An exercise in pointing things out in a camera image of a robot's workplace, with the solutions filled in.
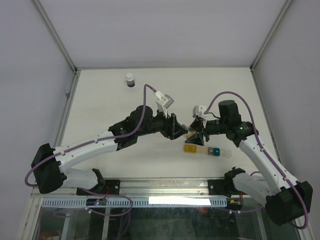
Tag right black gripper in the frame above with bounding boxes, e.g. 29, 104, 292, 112
184, 118, 228, 146

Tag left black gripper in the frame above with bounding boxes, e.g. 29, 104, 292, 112
137, 107, 188, 141

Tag clear bottle yellow pills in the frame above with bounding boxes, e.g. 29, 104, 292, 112
182, 124, 197, 139

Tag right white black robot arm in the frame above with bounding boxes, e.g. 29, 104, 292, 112
185, 100, 313, 226

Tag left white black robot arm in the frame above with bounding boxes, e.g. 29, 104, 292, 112
31, 105, 187, 195

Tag white cap blue pill bottle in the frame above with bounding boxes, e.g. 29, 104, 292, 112
125, 72, 135, 88

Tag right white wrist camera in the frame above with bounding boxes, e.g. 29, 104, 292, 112
192, 105, 207, 119

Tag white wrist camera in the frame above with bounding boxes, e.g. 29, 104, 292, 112
154, 90, 174, 118
192, 105, 207, 119

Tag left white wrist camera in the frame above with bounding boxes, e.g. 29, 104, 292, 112
154, 90, 174, 118

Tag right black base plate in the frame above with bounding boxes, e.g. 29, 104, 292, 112
207, 178, 241, 198

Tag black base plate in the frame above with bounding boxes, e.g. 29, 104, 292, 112
207, 178, 241, 198
87, 178, 121, 195

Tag aluminium mounting rail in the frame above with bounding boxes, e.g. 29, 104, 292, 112
32, 177, 261, 199

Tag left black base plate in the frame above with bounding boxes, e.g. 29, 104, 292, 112
87, 178, 121, 195

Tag white slotted cable duct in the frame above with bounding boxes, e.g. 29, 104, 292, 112
42, 196, 227, 209

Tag left aluminium frame post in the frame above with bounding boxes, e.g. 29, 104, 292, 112
31, 0, 77, 73

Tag aluminium frame post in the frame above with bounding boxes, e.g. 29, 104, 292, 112
249, 0, 294, 72
31, 0, 77, 73

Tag right aluminium frame post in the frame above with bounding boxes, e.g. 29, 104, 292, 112
249, 0, 294, 72

